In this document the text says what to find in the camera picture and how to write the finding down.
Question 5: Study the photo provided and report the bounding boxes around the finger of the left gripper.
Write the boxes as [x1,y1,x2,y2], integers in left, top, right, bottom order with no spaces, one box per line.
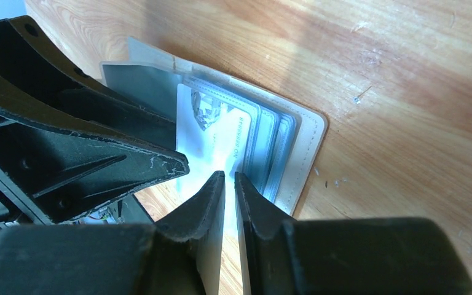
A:
[0,57,191,226]
[0,15,176,150]

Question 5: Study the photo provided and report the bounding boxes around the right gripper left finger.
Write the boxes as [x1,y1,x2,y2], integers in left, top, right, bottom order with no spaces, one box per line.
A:
[0,171,225,294]

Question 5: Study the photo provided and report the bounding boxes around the white credit card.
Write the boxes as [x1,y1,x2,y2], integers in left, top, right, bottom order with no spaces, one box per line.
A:
[176,84,251,234]

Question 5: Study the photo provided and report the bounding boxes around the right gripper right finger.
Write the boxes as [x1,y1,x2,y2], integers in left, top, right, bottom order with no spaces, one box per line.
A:
[235,173,472,294]

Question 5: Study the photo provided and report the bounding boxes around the beige card holder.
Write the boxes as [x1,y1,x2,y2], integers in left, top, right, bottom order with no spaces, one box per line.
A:
[100,37,327,214]

